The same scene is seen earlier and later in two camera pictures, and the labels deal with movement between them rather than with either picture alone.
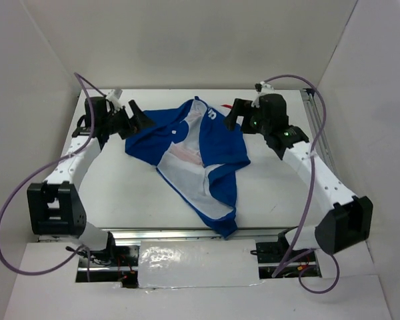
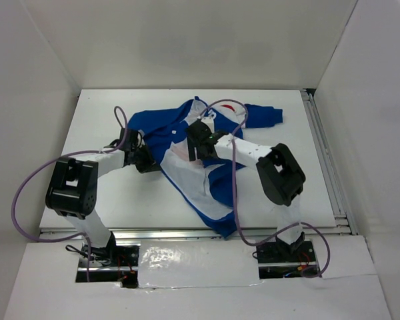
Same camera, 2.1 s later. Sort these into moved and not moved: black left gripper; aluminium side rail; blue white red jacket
Moved: black left gripper
Not moved: aluminium side rail; blue white red jacket
